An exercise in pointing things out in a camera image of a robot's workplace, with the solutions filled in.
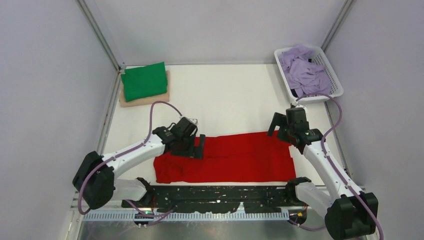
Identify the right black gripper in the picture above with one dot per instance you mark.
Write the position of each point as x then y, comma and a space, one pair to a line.
279, 119

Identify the white slotted cable duct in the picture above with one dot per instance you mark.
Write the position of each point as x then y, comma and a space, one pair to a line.
239, 215

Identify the right aluminium frame post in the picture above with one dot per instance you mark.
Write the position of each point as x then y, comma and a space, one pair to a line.
338, 22

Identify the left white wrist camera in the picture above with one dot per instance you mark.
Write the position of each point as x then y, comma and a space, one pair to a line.
192, 121

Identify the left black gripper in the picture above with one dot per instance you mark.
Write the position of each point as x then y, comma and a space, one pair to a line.
196, 153

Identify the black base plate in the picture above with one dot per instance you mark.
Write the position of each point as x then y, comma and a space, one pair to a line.
217, 199

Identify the black garment in basket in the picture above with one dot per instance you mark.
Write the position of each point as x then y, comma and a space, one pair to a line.
293, 92

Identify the folded beige t shirt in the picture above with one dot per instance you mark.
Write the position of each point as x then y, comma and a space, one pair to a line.
146, 100

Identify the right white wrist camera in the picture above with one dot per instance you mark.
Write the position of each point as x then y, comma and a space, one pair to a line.
295, 104

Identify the left aluminium frame post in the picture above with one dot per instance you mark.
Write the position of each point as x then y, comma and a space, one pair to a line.
96, 20

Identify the red t shirt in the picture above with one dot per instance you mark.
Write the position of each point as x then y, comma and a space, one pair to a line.
238, 158

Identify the aluminium frame post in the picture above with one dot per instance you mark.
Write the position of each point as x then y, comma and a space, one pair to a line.
96, 20
338, 22

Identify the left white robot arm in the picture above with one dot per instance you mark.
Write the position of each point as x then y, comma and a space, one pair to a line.
98, 178

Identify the white plastic basket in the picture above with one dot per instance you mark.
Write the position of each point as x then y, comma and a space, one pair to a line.
318, 58

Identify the folded green t shirt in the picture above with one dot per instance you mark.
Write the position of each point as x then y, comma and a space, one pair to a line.
143, 82

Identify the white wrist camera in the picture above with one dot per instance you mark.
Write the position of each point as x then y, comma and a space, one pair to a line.
295, 104
192, 121

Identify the lilac t shirt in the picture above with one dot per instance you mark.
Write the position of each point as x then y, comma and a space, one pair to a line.
302, 75

